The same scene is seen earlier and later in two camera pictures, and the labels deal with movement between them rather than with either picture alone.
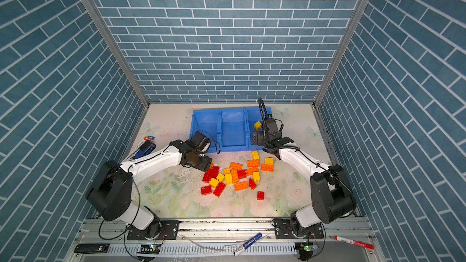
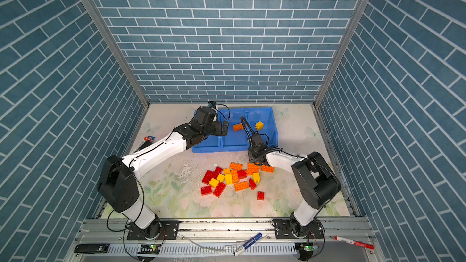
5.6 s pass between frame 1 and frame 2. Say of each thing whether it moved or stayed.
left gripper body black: moved
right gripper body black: moved
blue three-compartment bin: stayed
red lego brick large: stayed
